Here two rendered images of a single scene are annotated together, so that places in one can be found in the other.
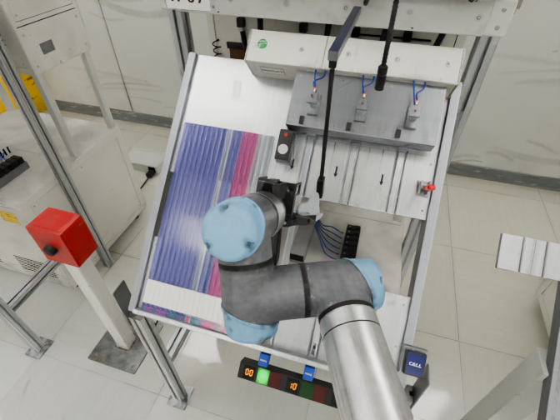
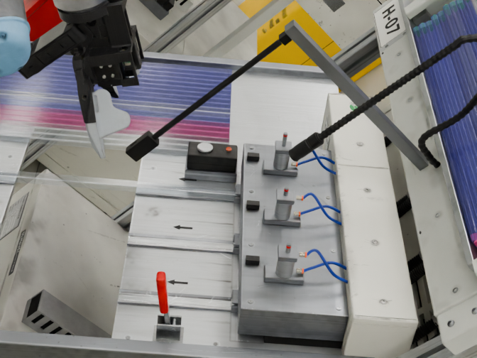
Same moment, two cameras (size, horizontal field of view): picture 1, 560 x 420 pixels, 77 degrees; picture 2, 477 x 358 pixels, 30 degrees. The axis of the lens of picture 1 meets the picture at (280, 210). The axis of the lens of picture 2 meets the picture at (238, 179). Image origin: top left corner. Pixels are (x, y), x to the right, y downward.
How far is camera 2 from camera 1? 0.90 m
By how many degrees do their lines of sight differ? 39
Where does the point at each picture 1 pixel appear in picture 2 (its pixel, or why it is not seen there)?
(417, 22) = (428, 232)
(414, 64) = (372, 262)
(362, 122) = (262, 221)
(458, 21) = (443, 273)
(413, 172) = (196, 322)
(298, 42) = (370, 140)
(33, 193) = not seen: hidden behind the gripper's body
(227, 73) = (316, 107)
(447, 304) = not seen: outside the picture
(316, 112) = (267, 168)
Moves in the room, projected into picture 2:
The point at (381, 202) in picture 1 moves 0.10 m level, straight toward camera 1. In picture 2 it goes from (137, 284) to (82, 239)
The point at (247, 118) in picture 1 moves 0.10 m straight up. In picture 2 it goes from (251, 130) to (297, 96)
